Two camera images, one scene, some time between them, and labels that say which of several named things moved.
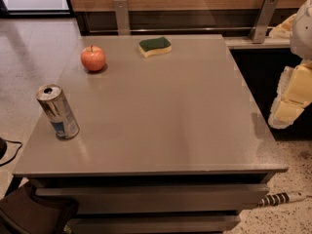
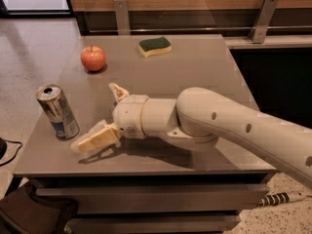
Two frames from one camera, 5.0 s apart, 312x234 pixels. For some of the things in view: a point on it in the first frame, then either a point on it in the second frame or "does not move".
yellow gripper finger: x=283 y=29 -> x=118 y=92
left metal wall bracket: x=123 y=25 does not move
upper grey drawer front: x=164 y=199 does not move
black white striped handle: x=281 y=198 does not move
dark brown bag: x=23 y=212 does not move
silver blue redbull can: x=52 y=98 does not move
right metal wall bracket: x=258 y=30 does not move
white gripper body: x=302 y=33 -> x=128 y=117
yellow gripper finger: x=294 y=94 -> x=103 y=136
